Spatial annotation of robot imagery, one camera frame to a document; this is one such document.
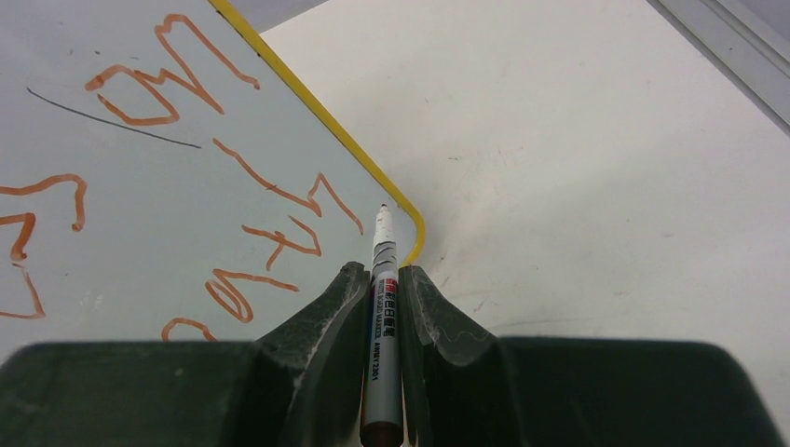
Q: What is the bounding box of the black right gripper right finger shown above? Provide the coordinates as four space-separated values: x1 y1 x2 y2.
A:
399 266 783 446

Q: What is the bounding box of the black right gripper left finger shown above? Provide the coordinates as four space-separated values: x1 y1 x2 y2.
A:
1 262 370 446

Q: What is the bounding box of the silver marker pen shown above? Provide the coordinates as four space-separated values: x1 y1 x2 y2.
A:
360 204 403 446

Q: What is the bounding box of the yellow-framed whiteboard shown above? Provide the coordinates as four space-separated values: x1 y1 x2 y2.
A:
1 1 426 357

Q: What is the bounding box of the aluminium right side rail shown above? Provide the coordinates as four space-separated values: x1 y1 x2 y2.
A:
649 0 789 134

